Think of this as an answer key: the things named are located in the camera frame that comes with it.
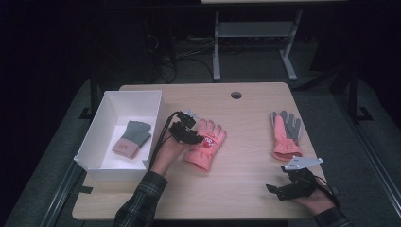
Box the white box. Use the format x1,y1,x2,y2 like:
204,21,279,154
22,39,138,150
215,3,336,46
73,90,167,183

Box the person's right hand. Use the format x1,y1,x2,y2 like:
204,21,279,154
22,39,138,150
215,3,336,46
292,186,336,217

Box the bundle of floor cables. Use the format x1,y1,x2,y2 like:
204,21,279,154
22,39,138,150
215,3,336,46
143,29,216,84

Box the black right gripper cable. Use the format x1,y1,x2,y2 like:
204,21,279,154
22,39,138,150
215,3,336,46
314,175,340,208

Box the metal floor rail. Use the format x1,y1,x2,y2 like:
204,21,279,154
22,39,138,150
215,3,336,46
39,160,87,227
334,93,401,210

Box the grey metal desk frame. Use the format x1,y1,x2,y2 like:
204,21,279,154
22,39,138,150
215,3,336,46
212,9,304,82

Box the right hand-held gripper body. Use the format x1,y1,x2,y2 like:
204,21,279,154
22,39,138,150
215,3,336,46
280,155,324,201

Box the pink ski glove grey palm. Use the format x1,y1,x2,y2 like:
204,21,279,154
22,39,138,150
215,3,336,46
270,110,304,163

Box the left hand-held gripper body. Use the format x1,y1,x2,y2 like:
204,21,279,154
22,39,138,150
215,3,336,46
168,109,201,145

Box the person's left hand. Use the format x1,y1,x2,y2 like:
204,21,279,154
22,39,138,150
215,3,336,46
149,135,191,177

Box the pink ski glove with print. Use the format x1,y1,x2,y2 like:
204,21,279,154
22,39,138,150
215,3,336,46
183,118,227,173

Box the black metal stand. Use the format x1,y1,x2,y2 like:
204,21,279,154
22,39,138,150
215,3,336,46
346,67,374,123

